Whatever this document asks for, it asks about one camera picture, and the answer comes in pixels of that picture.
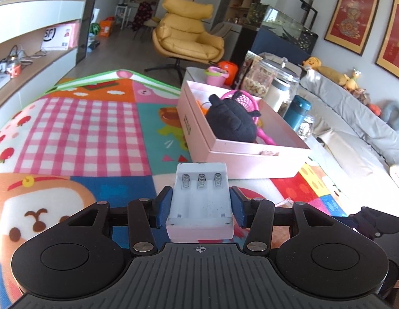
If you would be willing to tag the yellow duck plush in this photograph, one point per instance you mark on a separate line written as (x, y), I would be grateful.
(343, 80)

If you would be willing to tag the white tumbler bottle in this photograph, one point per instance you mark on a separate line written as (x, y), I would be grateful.
(278, 92)

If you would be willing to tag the pink gift box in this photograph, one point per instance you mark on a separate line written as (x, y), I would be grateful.
(243, 160)

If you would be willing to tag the yellow leather armchair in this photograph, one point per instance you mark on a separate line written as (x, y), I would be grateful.
(181, 35)

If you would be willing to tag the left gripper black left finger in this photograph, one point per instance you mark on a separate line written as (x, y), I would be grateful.
(147, 230)

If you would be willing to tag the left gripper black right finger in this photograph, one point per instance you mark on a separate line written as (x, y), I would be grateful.
(257, 215)

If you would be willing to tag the small glass jar of nuts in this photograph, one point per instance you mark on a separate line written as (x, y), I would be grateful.
(306, 128)

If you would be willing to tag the white battery charger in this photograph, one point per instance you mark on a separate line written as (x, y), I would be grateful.
(201, 207)

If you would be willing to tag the large glass jar with lid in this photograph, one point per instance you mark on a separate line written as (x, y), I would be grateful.
(263, 71)

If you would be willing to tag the grey covered sofa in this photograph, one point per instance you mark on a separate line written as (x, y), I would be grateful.
(362, 143)

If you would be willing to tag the white SF courier box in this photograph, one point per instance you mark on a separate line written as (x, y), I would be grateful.
(61, 37)

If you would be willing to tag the white wall shelf unit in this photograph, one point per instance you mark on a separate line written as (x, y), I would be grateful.
(23, 24)

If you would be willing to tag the pink plastic strainer scoop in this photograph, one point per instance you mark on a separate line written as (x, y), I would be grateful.
(250, 104)

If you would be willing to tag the black plush toy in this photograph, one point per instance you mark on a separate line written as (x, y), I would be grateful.
(229, 120)

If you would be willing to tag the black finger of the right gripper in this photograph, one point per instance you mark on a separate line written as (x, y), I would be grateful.
(371, 223)

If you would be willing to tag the teal thermos bottle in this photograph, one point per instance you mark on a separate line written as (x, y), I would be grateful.
(296, 112)

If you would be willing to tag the orange pumpkin toy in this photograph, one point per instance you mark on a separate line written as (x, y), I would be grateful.
(203, 106)

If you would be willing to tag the grey neck pillow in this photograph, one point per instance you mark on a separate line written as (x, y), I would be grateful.
(390, 114)

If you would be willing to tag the glass fish tank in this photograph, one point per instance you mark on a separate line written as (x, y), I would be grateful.
(276, 30)

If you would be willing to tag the pink toy bucket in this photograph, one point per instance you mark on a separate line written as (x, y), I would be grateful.
(216, 76)

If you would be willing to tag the orange shopping bag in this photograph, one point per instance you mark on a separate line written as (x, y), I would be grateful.
(106, 27)

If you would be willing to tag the red framed wall picture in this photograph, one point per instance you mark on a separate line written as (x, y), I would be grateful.
(351, 24)

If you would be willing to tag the colourful cartoon play mat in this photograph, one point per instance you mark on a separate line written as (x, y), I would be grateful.
(112, 137)

